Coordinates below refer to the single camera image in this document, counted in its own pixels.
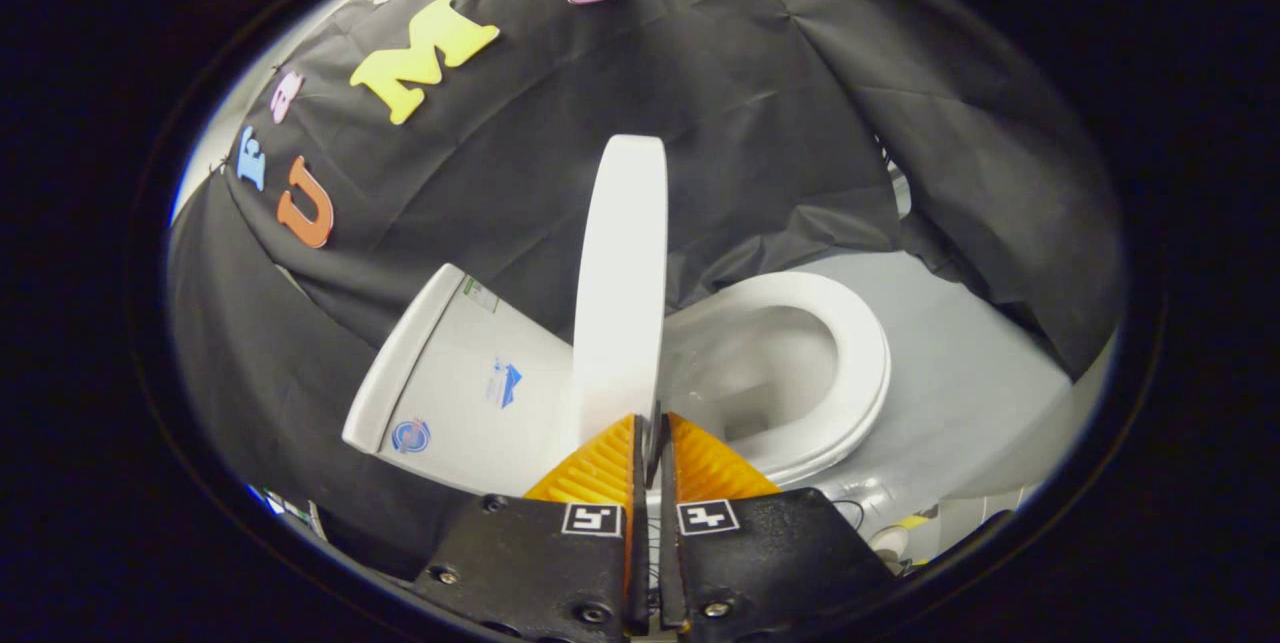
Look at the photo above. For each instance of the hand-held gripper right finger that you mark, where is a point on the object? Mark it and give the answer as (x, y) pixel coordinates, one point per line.
(770, 563)

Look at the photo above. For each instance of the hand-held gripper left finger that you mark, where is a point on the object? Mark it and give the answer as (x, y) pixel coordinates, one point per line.
(530, 563)

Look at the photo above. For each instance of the white toilet lid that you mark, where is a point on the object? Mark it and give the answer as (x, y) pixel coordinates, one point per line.
(622, 283)

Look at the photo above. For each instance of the white toilet seat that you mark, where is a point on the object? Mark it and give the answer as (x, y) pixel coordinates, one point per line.
(860, 343)

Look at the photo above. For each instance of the black backdrop cloth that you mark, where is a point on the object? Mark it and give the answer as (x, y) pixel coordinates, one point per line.
(500, 183)

